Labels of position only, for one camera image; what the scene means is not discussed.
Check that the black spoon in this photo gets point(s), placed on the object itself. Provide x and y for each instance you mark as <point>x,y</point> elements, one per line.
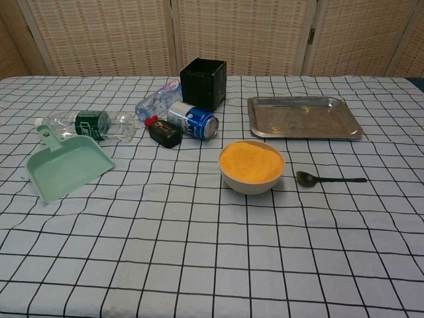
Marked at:
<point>306,179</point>

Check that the orange powder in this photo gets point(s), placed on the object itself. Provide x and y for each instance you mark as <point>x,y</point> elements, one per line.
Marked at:
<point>251,162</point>

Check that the white bowl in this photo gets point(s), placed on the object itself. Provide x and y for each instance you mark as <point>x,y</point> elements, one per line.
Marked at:
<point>248,189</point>

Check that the silver metal tray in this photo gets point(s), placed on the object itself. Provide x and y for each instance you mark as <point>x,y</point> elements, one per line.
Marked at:
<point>298,119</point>

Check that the blue and white can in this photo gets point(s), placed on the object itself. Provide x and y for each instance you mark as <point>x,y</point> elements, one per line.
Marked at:
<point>192,121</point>

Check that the small black bottle red cap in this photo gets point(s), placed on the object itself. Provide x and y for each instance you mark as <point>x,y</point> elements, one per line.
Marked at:
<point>165,135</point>

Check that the black square box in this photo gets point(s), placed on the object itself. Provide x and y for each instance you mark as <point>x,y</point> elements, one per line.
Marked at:
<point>198,89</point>

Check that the clear bottle pink label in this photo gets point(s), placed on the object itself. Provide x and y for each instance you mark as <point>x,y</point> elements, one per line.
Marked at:
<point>155,101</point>

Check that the blue checked tablecloth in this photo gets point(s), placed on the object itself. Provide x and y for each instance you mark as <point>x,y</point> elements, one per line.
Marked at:
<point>198,248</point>

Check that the clear bottle green label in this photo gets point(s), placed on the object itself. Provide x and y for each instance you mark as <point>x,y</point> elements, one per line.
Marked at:
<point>89,124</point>

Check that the green plastic dustpan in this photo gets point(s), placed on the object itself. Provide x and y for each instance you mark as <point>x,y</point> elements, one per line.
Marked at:
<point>66,165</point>

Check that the beige woven folding screen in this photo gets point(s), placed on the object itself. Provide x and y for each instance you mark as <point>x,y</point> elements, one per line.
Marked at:
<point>99,33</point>

